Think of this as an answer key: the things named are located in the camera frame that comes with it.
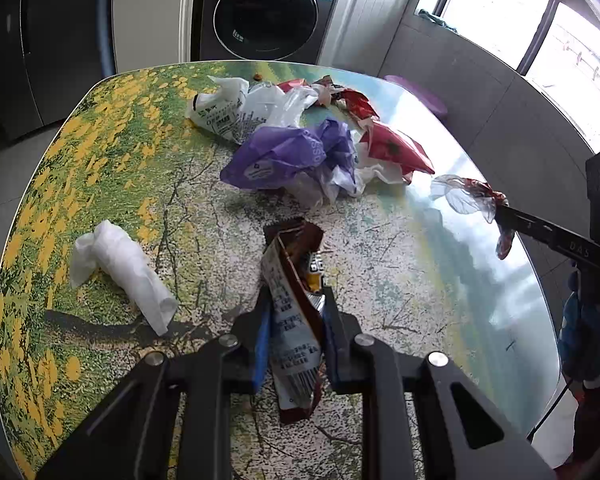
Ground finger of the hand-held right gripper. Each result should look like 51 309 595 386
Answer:
495 205 600 268

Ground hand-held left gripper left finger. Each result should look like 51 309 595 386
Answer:
35 286 273 480

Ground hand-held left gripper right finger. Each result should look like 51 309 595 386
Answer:
321 286 557 480

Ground brown snack wrapper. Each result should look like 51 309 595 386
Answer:
260 218 327 424

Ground clear and red candy wrapper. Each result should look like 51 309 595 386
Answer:
430 174 517 261

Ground white tissue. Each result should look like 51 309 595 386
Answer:
70 220 179 336

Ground large red snack packet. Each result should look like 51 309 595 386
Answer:
356 120 437 187

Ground clear plastic bag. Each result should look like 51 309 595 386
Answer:
290 157 378 207

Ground purple plastic bag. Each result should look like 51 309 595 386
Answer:
220 119 357 196

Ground torn red snack wrapper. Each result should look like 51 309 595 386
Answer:
311 75 381 122

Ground white printed plastic bag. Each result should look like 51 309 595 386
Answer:
186 76 262 145

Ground white translucent plastic bag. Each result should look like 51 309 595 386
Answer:
247 82 322 137

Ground person's right hand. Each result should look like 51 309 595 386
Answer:
559 270 600 387

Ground purple round stool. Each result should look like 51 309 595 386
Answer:
383 74 449 117

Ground window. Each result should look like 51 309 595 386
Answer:
415 0 600 111

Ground blue cloth on windowsill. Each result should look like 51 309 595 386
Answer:
417 8 457 32

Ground white cabinet door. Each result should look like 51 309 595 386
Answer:
324 0 422 70

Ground grey washing machine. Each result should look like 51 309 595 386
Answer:
192 0 347 64

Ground dark grey refrigerator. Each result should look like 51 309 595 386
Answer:
0 0 107 142

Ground black cable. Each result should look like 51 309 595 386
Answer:
527 305 600 442

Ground dark sliding door frame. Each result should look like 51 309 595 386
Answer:
96 0 117 77

